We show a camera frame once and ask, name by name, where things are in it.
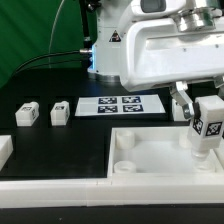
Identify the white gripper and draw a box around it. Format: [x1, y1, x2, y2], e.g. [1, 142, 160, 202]
[119, 17, 224, 120]

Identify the white square tabletop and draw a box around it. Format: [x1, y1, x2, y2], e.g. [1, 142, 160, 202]
[107, 126, 224, 177]

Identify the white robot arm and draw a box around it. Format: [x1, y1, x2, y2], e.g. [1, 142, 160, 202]
[84, 0, 224, 119]

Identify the white U-shaped obstacle fence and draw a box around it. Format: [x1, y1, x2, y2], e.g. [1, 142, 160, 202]
[0, 141, 224, 208]

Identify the white sheet with markers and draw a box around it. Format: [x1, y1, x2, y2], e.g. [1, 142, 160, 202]
[75, 95, 165, 116]

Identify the green backdrop curtain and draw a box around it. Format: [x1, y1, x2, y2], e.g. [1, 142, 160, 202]
[0, 0, 224, 89]

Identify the grey thin cable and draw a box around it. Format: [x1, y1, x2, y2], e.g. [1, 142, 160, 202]
[48, 0, 67, 69]

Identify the black cable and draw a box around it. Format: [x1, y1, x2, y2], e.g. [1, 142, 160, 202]
[13, 49, 94, 76]

